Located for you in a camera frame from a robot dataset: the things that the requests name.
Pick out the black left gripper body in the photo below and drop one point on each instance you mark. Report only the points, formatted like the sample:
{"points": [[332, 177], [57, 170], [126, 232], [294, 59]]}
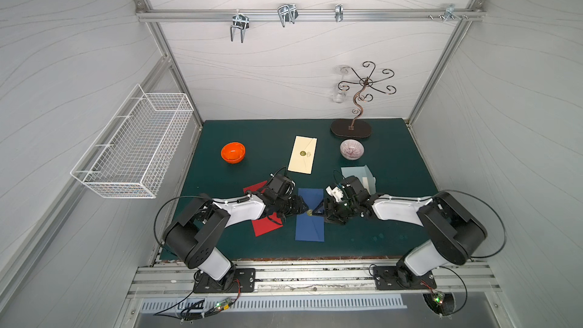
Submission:
{"points": [[292, 205]]}

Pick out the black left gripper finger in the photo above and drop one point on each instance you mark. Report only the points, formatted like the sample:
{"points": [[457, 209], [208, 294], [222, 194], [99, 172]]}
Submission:
{"points": [[298, 205], [291, 212]]}

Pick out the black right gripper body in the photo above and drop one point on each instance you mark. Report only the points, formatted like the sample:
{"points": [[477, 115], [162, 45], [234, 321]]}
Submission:
{"points": [[332, 209]]}

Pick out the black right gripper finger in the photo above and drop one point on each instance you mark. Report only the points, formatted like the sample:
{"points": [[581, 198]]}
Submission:
{"points": [[320, 210], [334, 219]]}

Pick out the dark blue envelope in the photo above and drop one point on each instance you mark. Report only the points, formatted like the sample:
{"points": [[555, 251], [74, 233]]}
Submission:
{"points": [[309, 228]]}

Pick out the light blue envelope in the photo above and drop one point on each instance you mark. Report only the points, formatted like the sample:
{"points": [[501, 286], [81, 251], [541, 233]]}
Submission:
{"points": [[364, 175]]}

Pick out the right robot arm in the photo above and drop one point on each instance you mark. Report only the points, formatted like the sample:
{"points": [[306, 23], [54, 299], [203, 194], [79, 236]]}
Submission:
{"points": [[454, 233]]}

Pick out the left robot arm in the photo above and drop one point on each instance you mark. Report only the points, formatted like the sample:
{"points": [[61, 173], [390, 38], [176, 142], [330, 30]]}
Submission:
{"points": [[194, 236]]}

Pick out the cream envelope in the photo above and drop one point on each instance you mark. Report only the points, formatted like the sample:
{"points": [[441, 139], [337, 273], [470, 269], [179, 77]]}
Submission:
{"points": [[302, 157]]}

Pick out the striped ceramic bowl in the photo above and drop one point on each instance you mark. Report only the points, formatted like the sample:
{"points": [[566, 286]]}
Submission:
{"points": [[351, 149]]}

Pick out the orange plastic bowl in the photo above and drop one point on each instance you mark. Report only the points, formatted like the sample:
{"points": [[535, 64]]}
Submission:
{"points": [[233, 152]]}

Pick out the dark jewelry stand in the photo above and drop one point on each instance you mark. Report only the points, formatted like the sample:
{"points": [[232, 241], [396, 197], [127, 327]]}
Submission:
{"points": [[356, 127]]}

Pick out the metal hook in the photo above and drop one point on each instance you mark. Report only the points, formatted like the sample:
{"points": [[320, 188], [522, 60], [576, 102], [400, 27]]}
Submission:
{"points": [[339, 13], [240, 23], [287, 13], [449, 14]]}

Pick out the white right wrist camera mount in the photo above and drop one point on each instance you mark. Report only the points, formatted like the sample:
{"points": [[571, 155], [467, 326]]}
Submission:
{"points": [[337, 193]]}

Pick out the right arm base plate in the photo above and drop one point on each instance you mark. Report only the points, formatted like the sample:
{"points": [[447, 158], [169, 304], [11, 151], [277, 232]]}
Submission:
{"points": [[393, 278]]}

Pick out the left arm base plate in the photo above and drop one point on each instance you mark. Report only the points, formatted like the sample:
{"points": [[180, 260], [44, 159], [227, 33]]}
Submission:
{"points": [[236, 280]]}

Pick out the white wire basket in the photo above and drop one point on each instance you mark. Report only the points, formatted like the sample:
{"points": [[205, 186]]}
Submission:
{"points": [[131, 155]]}

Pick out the aluminium crossbar rail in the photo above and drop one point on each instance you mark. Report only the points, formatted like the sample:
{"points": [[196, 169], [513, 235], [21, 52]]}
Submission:
{"points": [[304, 15]]}

